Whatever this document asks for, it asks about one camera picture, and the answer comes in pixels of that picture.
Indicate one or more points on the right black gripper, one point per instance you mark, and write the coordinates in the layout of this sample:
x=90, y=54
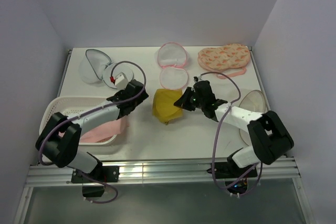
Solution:
x=183, y=102

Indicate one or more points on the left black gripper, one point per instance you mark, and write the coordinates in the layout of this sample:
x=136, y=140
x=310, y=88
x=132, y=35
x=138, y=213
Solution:
x=145, y=96

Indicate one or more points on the yellow bra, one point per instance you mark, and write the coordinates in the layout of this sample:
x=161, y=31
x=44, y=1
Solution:
x=163, y=105

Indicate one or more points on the grey trimmed mesh laundry bag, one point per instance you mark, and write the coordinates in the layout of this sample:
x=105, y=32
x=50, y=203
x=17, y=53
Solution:
x=96, y=67

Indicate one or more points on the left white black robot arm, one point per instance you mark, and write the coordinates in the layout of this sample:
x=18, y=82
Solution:
x=59, y=140

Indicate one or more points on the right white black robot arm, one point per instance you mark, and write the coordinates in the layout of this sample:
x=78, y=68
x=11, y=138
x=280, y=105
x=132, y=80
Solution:
x=269, y=137

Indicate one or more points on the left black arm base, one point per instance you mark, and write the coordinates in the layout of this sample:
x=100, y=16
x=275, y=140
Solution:
x=96, y=185

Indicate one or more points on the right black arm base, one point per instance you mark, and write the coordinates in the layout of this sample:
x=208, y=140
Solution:
x=228, y=169

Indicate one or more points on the pink bra in basket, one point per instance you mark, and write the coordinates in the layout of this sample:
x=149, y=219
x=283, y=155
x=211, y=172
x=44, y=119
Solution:
x=104, y=133

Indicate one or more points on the pink trimmed mesh laundry bag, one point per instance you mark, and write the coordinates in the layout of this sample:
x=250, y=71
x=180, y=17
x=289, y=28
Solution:
x=172, y=58

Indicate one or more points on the peach patterned laundry bag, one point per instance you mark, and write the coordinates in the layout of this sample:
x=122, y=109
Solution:
x=228, y=57

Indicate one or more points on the clear mesh laundry bag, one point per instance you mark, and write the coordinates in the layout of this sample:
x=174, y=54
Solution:
x=252, y=100

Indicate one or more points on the white plastic basket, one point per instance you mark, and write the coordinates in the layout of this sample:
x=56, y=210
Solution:
x=70, y=105

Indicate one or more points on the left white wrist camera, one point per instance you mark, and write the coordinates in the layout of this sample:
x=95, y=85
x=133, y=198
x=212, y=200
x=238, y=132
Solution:
x=120, y=81

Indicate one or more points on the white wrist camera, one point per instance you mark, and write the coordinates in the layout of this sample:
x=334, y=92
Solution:
x=120, y=81
x=197, y=78

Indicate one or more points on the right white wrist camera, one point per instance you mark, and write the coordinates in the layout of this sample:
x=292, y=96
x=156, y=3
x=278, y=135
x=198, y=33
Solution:
x=197, y=78

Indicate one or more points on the aluminium mounting rail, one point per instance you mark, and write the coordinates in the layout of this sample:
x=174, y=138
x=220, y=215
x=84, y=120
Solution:
x=154, y=172

